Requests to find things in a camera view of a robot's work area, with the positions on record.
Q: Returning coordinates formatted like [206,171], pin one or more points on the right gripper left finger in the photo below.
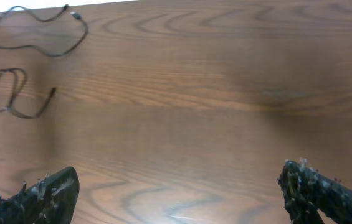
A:
[52,200]

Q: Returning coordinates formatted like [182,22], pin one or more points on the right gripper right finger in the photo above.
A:
[306,192]

